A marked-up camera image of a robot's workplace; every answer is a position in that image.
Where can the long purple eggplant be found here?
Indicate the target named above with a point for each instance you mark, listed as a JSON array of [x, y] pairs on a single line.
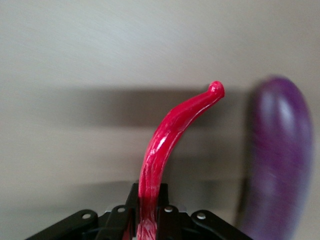
[[280, 155]]

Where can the red chili pepper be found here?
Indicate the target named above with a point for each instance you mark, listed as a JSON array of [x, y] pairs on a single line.
[[160, 155]]

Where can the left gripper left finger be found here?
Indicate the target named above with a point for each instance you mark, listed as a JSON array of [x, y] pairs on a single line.
[[117, 225]]

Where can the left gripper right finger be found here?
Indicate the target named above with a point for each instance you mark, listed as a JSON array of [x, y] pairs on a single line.
[[175, 225]]

